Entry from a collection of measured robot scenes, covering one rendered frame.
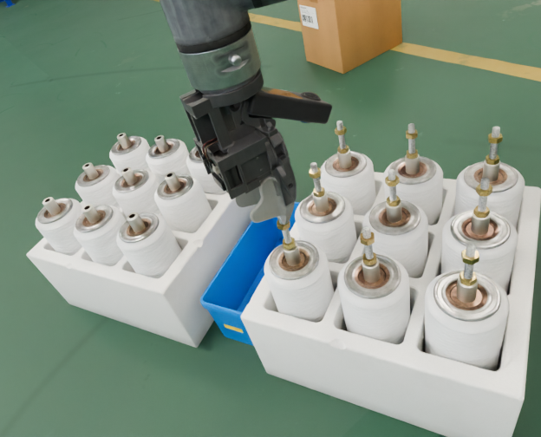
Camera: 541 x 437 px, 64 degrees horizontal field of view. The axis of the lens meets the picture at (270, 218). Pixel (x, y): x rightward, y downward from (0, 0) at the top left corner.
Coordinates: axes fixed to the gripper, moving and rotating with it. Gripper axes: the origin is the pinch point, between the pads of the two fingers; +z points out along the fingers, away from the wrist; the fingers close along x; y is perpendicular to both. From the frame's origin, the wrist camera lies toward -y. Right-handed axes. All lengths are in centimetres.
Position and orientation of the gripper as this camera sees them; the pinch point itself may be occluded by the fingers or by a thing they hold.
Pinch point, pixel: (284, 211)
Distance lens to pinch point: 58.4
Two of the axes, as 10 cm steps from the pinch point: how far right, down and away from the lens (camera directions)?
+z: 2.3, 7.2, 6.5
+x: 4.9, 4.9, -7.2
